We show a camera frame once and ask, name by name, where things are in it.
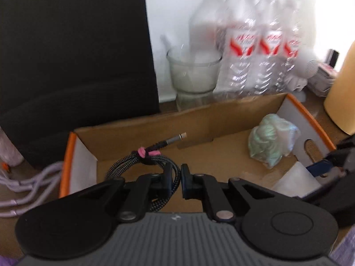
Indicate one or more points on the glass bowl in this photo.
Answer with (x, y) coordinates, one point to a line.
(194, 72)

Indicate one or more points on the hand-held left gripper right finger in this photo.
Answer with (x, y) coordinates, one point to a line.
(186, 182)

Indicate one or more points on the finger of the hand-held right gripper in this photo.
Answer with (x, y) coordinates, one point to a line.
(319, 168)
(341, 199)

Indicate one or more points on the white round speaker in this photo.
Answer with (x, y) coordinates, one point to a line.
(307, 63)

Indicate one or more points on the white box of small things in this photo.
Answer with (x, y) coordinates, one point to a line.
(326, 80)

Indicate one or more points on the cardboard box with orange rim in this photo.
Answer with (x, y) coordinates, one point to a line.
(222, 155)

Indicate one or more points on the pink patterned roll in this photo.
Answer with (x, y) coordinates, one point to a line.
(9, 149)

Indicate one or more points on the white opaque plastic bottle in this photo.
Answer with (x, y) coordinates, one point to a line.
(203, 19)

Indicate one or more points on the crumpled green plastic bag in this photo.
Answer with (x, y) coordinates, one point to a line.
(266, 138)

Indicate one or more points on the white tissue paper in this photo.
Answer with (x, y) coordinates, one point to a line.
(295, 180)

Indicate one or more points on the purple cloth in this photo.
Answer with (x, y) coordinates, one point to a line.
(7, 261)
(345, 250)

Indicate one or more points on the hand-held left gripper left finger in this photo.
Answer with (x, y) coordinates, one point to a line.
(167, 183)

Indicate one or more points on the black chair backrest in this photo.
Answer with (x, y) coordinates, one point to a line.
(69, 47)

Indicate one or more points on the clear water bottle red label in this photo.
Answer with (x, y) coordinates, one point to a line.
(269, 47)
(238, 47)
(291, 47)

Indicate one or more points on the small glass jar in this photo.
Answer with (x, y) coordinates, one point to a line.
(194, 101)

